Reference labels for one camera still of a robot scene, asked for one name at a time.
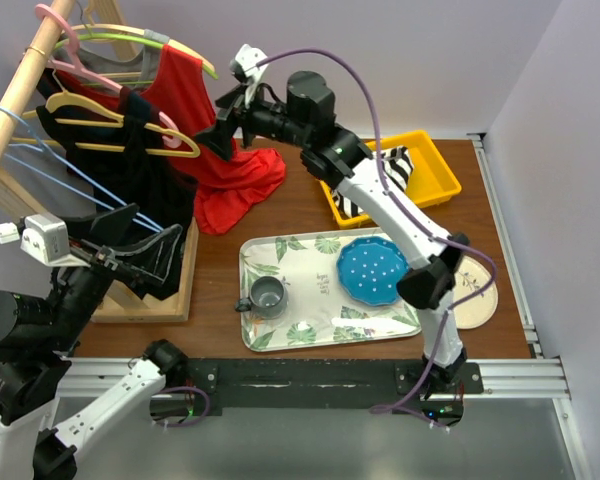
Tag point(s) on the aluminium frame rail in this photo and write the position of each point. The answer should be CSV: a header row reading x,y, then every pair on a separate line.
x,y
499,438

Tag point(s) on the pink plastic hanger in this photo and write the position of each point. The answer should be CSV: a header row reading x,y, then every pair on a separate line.
x,y
101,88

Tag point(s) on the beige wooden hanger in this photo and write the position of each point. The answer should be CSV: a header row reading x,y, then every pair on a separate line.
x,y
102,31

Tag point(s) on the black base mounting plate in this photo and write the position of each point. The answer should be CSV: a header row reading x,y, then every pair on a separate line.
x,y
331,384

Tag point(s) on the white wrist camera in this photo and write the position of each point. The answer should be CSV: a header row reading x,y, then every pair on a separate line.
x,y
246,69
42,236

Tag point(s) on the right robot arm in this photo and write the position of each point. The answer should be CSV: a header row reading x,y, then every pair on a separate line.
x,y
338,157

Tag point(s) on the leaf pattern serving tray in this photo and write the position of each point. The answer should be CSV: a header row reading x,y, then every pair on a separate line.
x,y
320,311

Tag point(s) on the blue dotted plate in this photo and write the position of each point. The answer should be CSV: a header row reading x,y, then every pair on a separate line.
x,y
368,269

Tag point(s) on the yellow plastic bin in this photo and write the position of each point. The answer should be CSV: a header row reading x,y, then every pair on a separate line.
x,y
433,181

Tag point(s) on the dark navy maroon garment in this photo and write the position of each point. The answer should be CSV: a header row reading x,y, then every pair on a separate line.
x,y
136,111

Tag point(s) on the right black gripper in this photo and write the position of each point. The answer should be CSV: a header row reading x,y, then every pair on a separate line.
x,y
219,138

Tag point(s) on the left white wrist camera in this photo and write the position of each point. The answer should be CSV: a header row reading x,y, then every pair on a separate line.
x,y
42,236

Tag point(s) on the cream and blue plate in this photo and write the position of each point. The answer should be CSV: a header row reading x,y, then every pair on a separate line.
x,y
470,278

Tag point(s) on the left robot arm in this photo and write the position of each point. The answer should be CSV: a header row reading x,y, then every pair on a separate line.
x,y
37,335

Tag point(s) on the yellow plastic hanger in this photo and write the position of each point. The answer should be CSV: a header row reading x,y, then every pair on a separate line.
x,y
107,119

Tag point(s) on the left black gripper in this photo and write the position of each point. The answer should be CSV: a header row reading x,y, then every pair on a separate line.
x,y
153,259

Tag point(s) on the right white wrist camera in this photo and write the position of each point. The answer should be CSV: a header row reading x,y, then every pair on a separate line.
x,y
246,69

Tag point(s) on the grey tank top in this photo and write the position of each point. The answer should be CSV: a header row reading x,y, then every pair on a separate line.
x,y
137,73

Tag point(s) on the grey mug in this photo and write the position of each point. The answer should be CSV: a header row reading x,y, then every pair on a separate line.
x,y
267,298

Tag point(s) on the wooden clothes rack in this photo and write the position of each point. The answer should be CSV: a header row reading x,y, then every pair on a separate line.
x,y
120,305

